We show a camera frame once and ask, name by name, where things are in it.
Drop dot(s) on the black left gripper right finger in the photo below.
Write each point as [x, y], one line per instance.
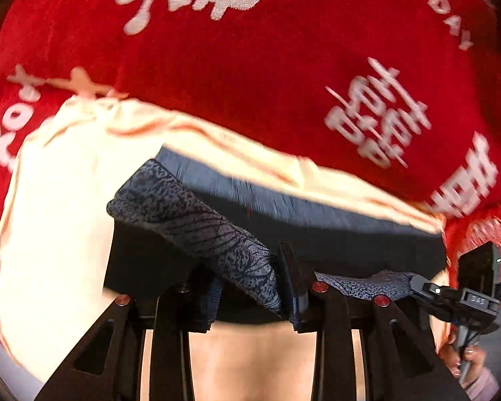
[376, 349]

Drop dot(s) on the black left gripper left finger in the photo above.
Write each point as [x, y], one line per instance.
[135, 335]

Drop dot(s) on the black pants with grey trim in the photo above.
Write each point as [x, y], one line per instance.
[174, 208]

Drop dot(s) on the person's right hand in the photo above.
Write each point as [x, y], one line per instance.
[478, 383]

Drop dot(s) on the red embroidered round-pattern pillow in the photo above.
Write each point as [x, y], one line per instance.
[476, 233]

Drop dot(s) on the cream cushion cover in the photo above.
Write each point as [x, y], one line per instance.
[55, 231]

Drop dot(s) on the red blanket with white characters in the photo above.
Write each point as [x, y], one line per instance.
[405, 94]

